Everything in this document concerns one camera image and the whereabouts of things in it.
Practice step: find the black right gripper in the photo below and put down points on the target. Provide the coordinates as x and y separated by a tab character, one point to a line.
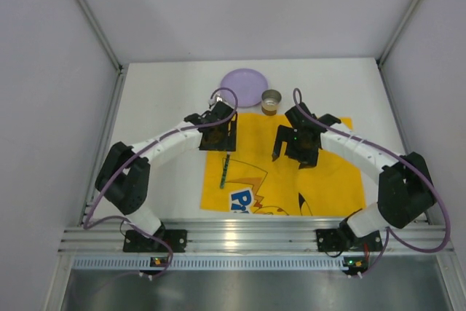
296	148

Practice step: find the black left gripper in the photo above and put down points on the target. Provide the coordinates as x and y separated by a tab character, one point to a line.
226	142

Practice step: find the fork with teal handle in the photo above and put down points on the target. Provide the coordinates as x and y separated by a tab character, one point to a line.
224	170

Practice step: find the yellow Pikachu cloth placemat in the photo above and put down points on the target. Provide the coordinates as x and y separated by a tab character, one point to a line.
309	180

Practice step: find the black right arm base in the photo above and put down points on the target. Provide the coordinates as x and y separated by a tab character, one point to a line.
334	242

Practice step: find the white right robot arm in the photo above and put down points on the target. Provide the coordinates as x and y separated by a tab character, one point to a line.
401	179

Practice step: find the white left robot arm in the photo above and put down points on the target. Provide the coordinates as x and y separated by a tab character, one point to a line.
124	179

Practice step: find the metal cup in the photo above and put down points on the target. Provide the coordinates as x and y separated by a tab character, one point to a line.
270	101

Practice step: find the purple plastic plate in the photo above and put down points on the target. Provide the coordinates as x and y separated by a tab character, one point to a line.
247	84

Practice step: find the aluminium mounting rail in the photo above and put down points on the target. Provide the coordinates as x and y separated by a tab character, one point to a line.
274	235

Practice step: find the perforated cable duct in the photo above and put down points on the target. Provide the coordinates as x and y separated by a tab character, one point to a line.
216	263

